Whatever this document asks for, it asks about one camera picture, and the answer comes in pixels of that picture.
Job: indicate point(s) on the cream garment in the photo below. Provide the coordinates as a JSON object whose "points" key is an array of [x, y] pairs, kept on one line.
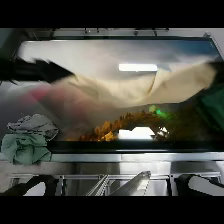
{"points": [[133, 90]]}

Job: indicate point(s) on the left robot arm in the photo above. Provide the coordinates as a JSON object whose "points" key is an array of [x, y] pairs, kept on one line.
{"points": [[20, 70]]}

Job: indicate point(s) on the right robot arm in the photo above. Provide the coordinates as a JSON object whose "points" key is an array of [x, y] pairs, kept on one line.
{"points": [[206, 185]]}

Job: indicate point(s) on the grey garment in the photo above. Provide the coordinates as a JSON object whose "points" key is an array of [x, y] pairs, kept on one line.
{"points": [[33, 124]]}

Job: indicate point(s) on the pale green garment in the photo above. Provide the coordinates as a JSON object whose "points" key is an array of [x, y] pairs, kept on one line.
{"points": [[26, 151]]}

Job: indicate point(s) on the dark green garment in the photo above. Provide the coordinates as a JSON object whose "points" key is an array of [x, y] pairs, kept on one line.
{"points": [[213, 110]]}

